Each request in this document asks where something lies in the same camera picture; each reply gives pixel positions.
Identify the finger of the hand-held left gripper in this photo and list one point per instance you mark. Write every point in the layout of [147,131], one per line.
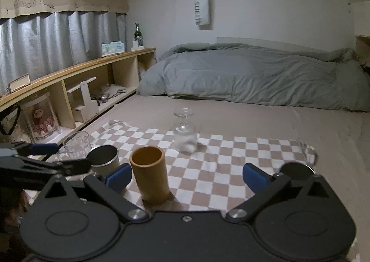
[40,149]
[73,167]

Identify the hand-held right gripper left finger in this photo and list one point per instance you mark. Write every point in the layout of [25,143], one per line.
[119,176]

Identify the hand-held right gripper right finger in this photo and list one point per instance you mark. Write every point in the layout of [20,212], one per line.
[255,176]

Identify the clear stemmed glass cup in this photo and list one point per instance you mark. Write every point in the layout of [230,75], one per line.
[185,139]

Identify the dark metal cup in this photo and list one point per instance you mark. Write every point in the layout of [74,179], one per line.
[105,160]

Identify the brown bamboo cup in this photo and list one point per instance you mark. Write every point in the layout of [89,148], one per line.
[150,176]

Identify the clear glass tumbler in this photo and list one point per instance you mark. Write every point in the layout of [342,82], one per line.
[78,146]

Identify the clear jar with figure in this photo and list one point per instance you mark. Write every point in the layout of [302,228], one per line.
[40,117]

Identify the beige checkered cloth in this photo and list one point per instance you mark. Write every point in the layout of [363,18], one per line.
[219,160]

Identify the small wooden stand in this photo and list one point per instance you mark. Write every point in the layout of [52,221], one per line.
[85,97]

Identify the small beige box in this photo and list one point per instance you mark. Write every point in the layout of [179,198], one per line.
[19,82]

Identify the crumpled grey cloth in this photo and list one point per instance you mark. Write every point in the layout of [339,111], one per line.
[111,91]

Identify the wooden bedside shelf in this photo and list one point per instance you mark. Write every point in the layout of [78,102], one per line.
[86,68]

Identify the grey duvet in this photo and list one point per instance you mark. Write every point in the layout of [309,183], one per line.
[248,76]

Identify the grey curtain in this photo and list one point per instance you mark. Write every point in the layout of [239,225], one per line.
[52,42]

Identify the tissue packet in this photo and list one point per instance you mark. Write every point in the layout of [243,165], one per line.
[112,48]

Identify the white charger block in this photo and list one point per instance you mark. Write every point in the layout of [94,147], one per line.
[137,47]

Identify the green glass bottle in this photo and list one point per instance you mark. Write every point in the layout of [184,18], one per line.
[137,32]

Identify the white hanging tissue holder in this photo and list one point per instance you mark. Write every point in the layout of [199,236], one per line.
[201,9]

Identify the light wooden cabinet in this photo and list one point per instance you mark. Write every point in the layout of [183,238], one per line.
[362,33]

